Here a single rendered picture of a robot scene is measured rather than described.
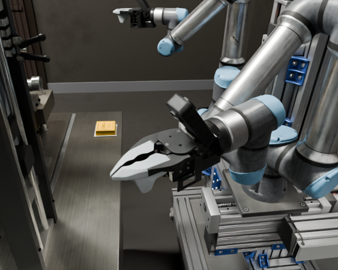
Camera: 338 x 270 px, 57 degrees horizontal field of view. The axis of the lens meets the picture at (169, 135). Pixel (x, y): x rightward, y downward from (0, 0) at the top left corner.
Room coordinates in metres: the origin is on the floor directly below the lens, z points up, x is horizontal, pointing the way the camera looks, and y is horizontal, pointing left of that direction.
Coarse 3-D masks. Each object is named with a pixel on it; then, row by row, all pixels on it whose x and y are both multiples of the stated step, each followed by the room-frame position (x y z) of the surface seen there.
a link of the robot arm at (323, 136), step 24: (336, 0) 0.71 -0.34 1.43; (336, 24) 0.69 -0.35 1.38; (336, 48) 0.68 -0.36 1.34; (336, 72) 0.68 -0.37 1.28; (336, 96) 0.66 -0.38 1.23; (312, 120) 0.70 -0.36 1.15; (336, 120) 0.66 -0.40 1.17; (312, 144) 0.67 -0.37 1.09; (336, 144) 0.66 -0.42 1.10; (288, 168) 0.70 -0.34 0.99; (312, 168) 0.65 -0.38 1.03; (336, 168) 0.64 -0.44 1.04; (312, 192) 0.62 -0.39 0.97
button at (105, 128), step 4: (100, 124) 1.01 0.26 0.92; (104, 124) 1.01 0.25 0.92; (108, 124) 1.01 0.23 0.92; (112, 124) 1.01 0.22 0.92; (96, 128) 0.98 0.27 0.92; (100, 128) 0.98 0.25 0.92; (104, 128) 0.98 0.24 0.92; (108, 128) 0.98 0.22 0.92; (112, 128) 0.98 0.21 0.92; (96, 132) 0.96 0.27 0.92; (100, 132) 0.96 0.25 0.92; (104, 132) 0.97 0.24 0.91; (108, 132) 0.97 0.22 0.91; (112, 132) 0.97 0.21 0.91
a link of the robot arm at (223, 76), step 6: (222, 66) 1.35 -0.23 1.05; (228, 66) 1.35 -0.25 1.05; (216, 72) 1.30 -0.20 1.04; (222, 72) 1.29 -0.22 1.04; (228, 72) 1.29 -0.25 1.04; (234, 72) 1.29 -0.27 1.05; (216, 78) 1.28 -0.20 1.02; (222, 78) 1.26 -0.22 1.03; (228, 78) 1.25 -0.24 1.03; (216, 84) 1.27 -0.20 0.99; (222, 84) 1.25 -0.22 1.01; (228, 84) 1.24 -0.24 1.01; (216, 90) 1.27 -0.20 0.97; (222, 90) 1.25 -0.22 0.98; (216, 96) 1.27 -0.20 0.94
